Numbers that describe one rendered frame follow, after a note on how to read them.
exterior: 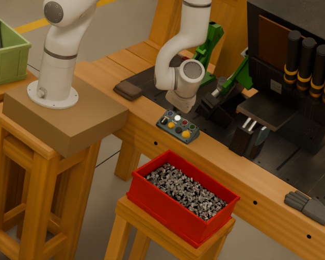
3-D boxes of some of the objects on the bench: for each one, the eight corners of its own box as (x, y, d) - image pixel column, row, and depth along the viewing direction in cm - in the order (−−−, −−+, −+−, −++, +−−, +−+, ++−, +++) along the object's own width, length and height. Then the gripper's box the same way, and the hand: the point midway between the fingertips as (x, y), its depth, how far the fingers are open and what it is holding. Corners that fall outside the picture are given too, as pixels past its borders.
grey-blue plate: (252, 160, 222) (264, 131, 214) (247, 158, 222) (259, 128, 215) (262, 150, 229) (275, 122, 221) (258, 148, 229) (270, 119, 222)
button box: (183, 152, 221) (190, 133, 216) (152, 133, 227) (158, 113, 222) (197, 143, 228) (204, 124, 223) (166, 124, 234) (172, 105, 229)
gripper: (208, 94, 202) (198, 113, 219) (174, 68, 204) (166, 90, 221) (195, 109, 199) (187, 128, 217) (161, 83, 201) (155, 103, 218)
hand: (177, 107), depth 217 cm, fingers closed
